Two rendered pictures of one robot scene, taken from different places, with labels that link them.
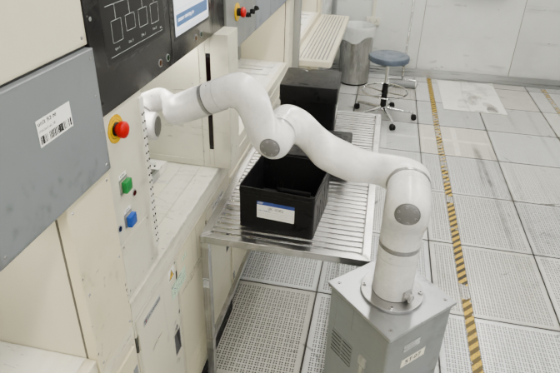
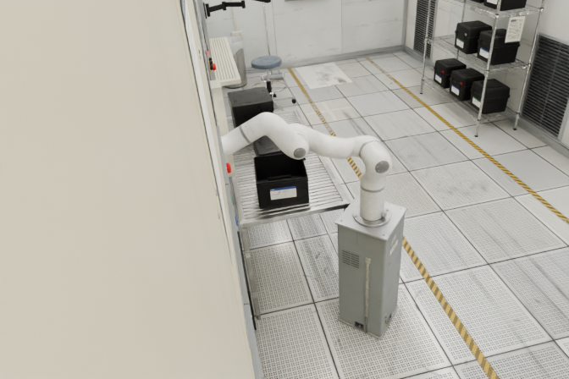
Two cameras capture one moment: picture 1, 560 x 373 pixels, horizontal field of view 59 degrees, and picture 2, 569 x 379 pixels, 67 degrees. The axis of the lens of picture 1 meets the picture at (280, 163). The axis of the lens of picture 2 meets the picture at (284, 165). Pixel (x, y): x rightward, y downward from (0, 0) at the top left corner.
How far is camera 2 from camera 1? 0.77 m
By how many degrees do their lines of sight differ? 17
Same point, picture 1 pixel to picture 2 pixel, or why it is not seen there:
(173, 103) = (226, 143)
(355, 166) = (345, 149)
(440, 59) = (293, 52)
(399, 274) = (378, 202)
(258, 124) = (289, 140)
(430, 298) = (393, 211)
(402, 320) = (386, 227)
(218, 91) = (256, 128)
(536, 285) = (417, 189)
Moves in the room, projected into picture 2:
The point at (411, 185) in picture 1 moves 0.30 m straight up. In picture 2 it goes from (378, 150) to (381, 87)
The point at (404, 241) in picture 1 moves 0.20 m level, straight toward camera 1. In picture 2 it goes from (378, 183) to (391, 208)
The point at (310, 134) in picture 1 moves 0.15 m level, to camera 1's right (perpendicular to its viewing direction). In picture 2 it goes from (312, 138) to (341, 129)
